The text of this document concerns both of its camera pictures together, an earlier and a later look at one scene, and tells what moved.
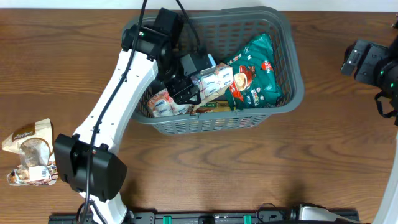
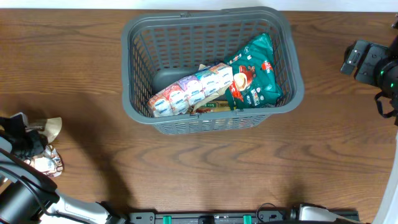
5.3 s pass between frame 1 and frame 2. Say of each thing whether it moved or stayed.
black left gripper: moved
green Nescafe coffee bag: stayed
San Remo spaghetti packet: stayed
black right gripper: stayed
